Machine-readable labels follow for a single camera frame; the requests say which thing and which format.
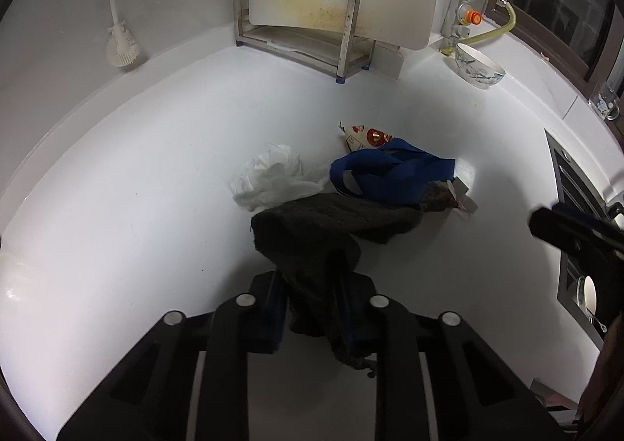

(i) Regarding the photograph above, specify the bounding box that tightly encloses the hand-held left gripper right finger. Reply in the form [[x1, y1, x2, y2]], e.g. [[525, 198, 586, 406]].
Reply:
[[336, 265, 566, 441]]

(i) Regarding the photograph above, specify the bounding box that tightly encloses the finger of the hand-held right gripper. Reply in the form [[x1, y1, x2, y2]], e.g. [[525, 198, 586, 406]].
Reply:
[[529, 202, 624, 266]]

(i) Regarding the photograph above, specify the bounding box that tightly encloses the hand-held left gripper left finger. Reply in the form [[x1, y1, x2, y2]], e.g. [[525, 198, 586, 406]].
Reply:
[[56, 270, 288, 441]]

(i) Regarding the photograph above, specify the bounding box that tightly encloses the dark knitted cloth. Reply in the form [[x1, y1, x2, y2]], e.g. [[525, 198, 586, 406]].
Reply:
[[250, 192, 425, 376]]

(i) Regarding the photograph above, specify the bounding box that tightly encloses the person's right forearm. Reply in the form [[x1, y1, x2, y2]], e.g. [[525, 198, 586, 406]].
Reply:
[[578, 319, 624, 441]]

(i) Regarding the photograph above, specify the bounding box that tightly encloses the steel sink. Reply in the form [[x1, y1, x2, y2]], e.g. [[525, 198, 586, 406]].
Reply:
[[545, 129, 624, 349]]

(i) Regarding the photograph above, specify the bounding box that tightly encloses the small white bowl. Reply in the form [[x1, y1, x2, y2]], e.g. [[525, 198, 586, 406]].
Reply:
[[574, 275, 598, 312]]

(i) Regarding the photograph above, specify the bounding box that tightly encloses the small white tag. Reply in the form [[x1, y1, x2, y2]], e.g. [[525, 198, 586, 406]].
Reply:
[[446, 179, 479, 216]]

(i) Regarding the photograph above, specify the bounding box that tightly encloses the glass mug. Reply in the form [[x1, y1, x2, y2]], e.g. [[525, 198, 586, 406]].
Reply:
[[587, 80, 622, 122]]

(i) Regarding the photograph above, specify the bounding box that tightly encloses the crumpled translucent plastic bag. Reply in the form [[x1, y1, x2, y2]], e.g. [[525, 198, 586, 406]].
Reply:
[[229, 142, 332, 213]]

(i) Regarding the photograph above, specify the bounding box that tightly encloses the white patterned bowl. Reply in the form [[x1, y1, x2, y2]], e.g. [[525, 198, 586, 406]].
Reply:
[[454, 42, 507, 91]]

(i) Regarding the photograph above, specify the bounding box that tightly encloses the red white snack wrapper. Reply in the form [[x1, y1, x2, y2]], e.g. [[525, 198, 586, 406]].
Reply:
[[337, 119, 395, 154]]

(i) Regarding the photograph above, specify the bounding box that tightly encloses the metal cutting board rack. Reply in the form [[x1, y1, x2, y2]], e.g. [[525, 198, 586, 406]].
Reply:
[[232, 0, 377, 83]]

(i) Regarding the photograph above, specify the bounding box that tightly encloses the white blue bottle brush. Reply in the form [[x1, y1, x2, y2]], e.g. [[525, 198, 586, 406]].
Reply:
[[95, 0, 147, 68]]

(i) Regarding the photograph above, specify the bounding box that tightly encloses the blue fabric strap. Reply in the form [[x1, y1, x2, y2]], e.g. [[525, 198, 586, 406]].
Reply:
[[330, 139, 456, 205]]

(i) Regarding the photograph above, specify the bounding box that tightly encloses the yellow gas hose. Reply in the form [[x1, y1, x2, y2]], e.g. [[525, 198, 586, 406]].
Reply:
[[458, 2, 518, 46]]

